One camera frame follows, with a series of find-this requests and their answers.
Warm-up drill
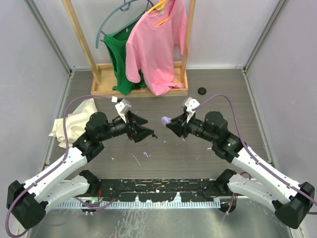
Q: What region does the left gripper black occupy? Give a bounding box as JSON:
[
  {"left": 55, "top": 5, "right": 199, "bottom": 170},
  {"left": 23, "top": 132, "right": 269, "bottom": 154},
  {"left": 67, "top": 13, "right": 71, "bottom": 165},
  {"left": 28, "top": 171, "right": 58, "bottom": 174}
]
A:
[{"left": 98, "top": 111, "right": 154, "bottom": 142}]

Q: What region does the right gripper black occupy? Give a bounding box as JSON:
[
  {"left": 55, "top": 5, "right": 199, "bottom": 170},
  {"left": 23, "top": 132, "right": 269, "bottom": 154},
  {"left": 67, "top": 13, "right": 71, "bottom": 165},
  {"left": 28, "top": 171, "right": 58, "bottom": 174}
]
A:
[{"left": 166, "top": 111, "right": 216, "bottom": 143}]

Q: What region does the purple earbud case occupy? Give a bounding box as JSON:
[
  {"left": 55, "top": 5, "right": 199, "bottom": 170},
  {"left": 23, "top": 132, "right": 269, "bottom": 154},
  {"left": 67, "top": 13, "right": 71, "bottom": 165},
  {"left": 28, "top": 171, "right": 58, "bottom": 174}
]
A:
[{"left": 161, "top": 116, "right": 171, "bottom": 126}]

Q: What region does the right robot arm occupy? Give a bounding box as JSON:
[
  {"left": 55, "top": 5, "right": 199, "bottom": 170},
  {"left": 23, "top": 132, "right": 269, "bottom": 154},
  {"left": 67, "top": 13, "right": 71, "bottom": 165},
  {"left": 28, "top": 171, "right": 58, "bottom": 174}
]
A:
[{"left": 161, "top": 112, "right": 315, "bottom": 229}]

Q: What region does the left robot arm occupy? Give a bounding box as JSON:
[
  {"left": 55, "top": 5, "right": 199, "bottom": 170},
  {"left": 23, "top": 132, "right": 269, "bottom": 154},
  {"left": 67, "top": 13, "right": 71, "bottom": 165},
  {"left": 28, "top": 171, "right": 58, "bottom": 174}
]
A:
[{"left": 6, "top": 111, "right": 154, "bottom": 230}]

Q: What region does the black earbud case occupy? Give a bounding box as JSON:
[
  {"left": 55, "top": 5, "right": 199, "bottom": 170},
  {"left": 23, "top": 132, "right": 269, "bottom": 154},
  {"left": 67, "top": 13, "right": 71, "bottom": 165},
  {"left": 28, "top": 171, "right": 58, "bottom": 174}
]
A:
[{"left": 198, "top": 87, "right": 207, "bottom": 95}]

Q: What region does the wooden clothes rack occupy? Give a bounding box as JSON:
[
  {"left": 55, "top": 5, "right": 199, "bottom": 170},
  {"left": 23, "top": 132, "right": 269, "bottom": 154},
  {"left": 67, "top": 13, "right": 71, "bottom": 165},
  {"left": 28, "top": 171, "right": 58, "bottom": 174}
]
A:
[{"left": 61, "top": 0, "right": 196, "bottom": 99}]

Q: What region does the cream cloth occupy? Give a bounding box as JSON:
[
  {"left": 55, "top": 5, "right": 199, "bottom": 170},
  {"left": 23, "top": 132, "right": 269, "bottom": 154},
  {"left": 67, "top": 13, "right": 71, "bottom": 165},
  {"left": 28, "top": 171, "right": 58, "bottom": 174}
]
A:
[{"left": 49, "top": 99, "right": 97, "bottom": 149}]

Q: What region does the pink t-shirt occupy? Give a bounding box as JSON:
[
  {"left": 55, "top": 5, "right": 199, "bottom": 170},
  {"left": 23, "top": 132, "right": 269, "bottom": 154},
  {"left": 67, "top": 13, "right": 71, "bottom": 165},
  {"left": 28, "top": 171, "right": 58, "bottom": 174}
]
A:
[{"left": 125, "top": 0, "right": 187, "bottom": 96}]

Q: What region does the green t-shirt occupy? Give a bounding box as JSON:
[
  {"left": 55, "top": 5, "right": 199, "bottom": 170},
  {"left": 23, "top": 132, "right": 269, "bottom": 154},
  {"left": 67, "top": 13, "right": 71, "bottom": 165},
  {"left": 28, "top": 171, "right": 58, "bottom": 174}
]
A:
[{"left": 103, "top": 13, "right": 147, "bottom": 95}]

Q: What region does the grey clothes hanger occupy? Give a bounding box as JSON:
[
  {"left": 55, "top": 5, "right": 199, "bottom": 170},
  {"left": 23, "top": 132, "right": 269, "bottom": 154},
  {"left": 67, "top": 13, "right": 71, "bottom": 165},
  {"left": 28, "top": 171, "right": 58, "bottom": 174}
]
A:
[{"left": 95, "top": 0, "right": 154, "bottom": 49}]

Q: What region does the yellow clothes hanger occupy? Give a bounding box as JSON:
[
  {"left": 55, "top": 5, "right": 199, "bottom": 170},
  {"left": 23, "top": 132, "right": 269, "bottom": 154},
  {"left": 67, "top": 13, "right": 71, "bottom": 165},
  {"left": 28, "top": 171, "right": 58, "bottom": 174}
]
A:
[{"left": 148, "top": 0, "right": 175, "bottom": 30}]

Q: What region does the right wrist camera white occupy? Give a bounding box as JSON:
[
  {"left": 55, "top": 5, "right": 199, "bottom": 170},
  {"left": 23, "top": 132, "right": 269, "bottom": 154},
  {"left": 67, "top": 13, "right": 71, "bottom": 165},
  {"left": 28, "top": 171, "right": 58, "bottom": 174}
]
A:
[{"left": 182, "top": 97, "right": 200, "bottom": 123}]

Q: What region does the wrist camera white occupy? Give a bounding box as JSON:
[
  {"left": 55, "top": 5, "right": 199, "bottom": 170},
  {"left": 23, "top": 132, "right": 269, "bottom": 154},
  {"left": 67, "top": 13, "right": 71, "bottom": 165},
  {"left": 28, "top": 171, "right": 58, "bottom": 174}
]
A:
[
  {"left": 111, "top": 96, "right": 131, "bottom": 123},
  {"left": 182, "top": 97, "right": 200, "bottom": 123}
]

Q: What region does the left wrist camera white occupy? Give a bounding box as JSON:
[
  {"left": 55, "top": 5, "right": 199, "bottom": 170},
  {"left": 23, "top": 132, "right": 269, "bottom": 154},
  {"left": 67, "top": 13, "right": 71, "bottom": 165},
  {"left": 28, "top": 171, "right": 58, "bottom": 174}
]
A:
[{"left": 111, "top": 96, "right": 131, "bottom": 123}]

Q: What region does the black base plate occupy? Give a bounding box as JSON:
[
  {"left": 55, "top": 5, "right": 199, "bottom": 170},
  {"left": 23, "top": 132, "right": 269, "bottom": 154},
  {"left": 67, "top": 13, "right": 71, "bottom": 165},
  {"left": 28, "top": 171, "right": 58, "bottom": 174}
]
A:
[{"left": 81, "top": 178, "right": 247, "bottom": 203}]

